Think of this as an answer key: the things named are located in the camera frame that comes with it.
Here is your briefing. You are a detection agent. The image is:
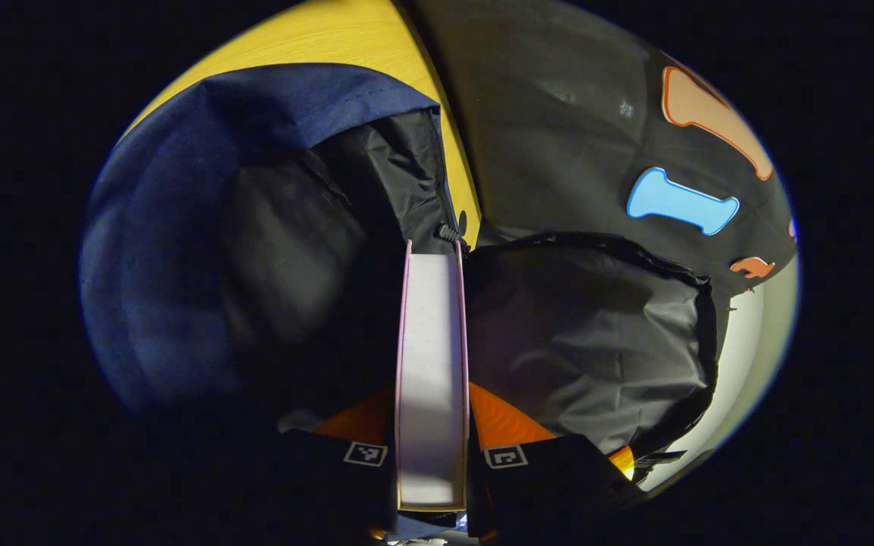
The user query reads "blue schoolbag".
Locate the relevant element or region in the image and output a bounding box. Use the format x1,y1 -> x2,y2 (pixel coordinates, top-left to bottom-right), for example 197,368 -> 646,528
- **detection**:
79,63 -> 718,456

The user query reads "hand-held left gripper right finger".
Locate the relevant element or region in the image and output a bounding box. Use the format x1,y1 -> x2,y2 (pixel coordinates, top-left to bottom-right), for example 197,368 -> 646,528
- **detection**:
467,381 -> 643,543

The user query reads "pink book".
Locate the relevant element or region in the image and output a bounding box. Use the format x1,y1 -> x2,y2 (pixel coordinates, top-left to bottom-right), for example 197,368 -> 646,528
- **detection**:
395,241 -> 470,510

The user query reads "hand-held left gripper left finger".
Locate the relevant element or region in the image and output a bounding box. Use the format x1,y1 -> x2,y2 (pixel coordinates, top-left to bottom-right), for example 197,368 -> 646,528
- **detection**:
278,387 -> 398,541

